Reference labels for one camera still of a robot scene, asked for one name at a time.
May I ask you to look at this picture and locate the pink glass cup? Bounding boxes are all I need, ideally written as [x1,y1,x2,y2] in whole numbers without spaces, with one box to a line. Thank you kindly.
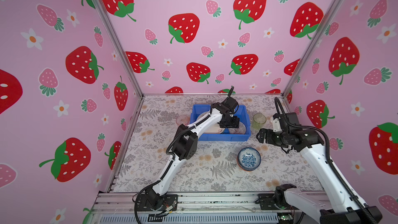
[176,115,190,127]

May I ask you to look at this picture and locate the cream blossom pattern plate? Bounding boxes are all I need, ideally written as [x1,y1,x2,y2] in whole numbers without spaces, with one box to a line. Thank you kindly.
[197,112,225,134]

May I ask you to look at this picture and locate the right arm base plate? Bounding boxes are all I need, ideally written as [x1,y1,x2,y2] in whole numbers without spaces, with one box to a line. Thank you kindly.
[255,193,297,211]

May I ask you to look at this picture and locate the blue white porcelain bowl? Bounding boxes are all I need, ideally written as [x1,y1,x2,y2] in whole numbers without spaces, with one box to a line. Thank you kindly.
[237,147,262,167]

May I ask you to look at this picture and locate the clear purple glass bowl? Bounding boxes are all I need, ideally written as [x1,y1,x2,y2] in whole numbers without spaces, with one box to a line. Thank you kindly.
[228,122,246,135]

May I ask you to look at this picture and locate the blue plastic bin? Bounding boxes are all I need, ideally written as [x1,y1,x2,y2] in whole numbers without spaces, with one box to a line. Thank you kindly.
[190,104,251,142]

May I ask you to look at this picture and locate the green glass cup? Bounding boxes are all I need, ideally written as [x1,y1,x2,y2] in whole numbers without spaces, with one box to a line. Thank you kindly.
[251,113,267,130]

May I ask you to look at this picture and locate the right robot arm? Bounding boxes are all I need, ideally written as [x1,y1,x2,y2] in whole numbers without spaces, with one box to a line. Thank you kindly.
[256,98,382,224]

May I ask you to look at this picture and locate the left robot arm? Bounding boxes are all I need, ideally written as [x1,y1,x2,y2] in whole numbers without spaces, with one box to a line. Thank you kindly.
[134,87,240,214]

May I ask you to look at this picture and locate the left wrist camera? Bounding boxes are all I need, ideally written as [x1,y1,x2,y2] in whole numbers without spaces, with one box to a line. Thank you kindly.
[221,96,239,115]

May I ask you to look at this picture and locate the red bowl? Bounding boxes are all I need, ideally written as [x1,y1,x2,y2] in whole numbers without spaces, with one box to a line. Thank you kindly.
[238,162,259,172]

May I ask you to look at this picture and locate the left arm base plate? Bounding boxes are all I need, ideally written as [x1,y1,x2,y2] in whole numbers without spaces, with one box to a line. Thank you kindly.
[135,194,178,212]

